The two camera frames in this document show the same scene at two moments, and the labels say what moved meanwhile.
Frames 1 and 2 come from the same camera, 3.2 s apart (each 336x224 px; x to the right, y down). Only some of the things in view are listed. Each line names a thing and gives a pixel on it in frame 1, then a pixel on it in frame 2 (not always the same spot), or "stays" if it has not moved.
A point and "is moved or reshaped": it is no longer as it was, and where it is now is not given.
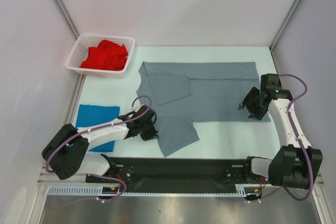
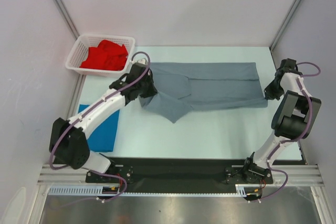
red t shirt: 108,55 stays
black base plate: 176,173 stays
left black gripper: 151,135 -> 153,91
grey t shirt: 180,93 is moved or reshaped
